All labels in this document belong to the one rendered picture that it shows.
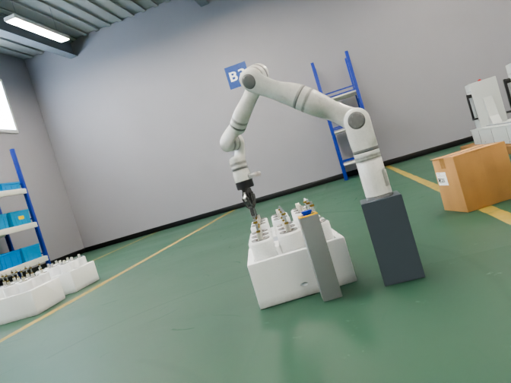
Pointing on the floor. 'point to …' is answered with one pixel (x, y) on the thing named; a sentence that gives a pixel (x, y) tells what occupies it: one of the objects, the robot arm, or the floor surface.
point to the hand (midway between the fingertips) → (253, 212)
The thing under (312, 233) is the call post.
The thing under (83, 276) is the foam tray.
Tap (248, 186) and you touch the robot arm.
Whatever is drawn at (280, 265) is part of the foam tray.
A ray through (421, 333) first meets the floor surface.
